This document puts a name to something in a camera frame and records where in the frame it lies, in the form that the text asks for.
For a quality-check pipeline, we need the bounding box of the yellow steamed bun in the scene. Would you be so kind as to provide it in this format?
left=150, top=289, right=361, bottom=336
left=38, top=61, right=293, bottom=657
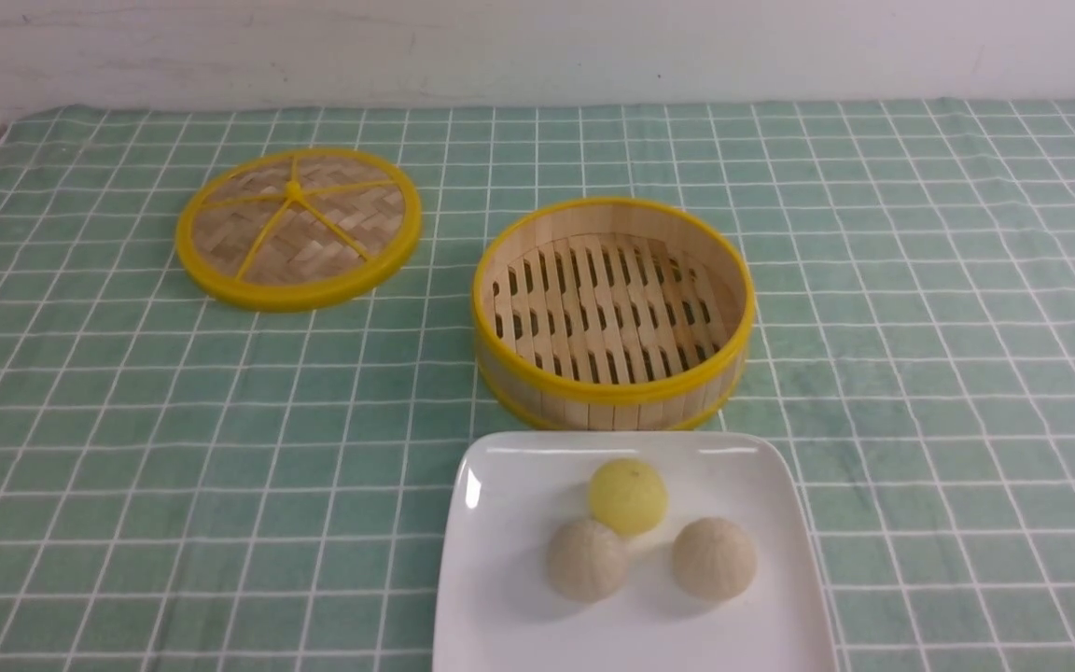
left=586, top=458, right=668, bottom=539

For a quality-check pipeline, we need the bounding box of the white steamed bun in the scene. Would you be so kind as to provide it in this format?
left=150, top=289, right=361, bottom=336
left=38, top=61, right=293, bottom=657
left=671, top=516, right=759, bottom=603

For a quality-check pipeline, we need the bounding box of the beige steamed bun on plate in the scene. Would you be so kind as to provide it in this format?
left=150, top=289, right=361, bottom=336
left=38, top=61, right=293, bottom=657
left=546, top=518, right=630, bottom=604

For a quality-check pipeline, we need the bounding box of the white square plate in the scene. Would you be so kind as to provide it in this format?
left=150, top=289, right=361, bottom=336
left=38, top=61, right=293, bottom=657
left=431, top=431, right=839, bottom=671

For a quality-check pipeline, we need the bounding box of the bamboo steamer basket yellow rim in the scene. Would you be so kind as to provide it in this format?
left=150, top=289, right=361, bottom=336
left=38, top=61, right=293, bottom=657
left=470, top=197, right=758, bottom=431

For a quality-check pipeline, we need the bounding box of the bamboo steamer lid yellow rim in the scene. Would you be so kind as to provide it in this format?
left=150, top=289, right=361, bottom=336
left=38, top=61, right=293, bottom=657
left=175, top=147, right=422, bottom=312

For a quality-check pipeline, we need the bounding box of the green checkered tablecloth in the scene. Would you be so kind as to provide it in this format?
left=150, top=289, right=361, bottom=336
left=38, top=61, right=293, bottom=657
left=0, top=99, right=1075, bottom=671

